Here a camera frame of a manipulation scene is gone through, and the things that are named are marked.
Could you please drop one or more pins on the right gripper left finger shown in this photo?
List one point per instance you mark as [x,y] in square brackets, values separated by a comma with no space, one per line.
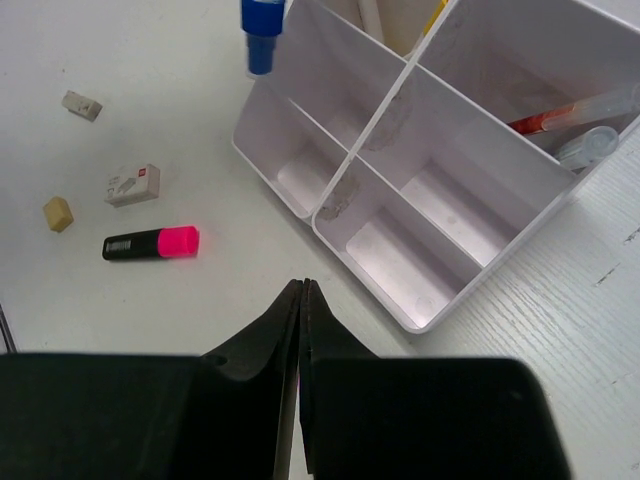
[227,414]

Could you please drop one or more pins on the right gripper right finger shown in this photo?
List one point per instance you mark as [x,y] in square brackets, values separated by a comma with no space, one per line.
[368,417]

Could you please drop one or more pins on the pink black highlighter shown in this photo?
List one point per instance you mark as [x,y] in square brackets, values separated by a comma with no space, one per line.
[164,243]

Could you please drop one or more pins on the grey white eraser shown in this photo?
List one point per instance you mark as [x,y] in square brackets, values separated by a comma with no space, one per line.
[81,106]

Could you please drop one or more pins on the green gel pen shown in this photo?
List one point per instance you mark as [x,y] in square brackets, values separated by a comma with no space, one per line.
[591,147]

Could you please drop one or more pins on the clear blue pen pack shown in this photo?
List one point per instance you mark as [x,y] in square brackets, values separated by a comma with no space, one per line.
[262,23]

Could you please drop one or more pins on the red gel pen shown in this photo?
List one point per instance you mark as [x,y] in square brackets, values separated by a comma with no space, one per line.
[622,101]

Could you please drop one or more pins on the yellow capped white marker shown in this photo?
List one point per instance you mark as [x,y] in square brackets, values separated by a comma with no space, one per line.
[437,12]

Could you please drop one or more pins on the white boxed eraser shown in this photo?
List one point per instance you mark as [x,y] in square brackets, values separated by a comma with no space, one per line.
[132,185]

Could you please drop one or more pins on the tan eraser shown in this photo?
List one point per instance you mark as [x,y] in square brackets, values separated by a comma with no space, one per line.
[58,214]

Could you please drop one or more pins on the left white divided container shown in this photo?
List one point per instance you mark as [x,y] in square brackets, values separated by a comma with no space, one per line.
[333,93]

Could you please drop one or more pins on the white divided container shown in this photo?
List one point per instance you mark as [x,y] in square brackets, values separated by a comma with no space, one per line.
[333,93]
[439,188]

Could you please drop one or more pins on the right white divided container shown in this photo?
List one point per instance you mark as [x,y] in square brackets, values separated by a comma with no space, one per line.
[439,188]

